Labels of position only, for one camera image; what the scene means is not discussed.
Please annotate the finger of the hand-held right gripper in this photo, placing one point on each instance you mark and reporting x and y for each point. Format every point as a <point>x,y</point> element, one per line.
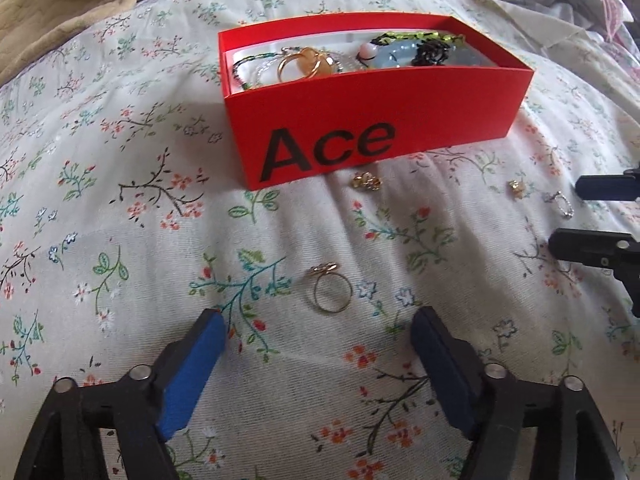
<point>585,246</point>
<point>602,189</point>

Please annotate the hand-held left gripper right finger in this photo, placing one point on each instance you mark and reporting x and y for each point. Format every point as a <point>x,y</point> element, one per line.
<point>442,372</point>

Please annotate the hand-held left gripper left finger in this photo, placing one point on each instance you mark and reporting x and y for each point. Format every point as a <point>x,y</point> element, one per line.
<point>192,377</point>

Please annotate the small gold earring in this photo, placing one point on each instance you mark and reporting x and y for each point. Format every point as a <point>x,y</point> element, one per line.
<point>367,181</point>

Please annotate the dark beaded charm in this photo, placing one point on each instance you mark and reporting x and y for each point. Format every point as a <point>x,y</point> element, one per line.
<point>431,53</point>

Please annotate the red cardboard box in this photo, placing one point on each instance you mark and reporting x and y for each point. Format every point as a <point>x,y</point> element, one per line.
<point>370,135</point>

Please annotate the floral bed sheet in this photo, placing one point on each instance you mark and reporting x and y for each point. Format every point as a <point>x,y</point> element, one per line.
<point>150,210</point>

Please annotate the beige quilted blanket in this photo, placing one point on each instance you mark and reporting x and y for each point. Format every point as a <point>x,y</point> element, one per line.
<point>50,5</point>

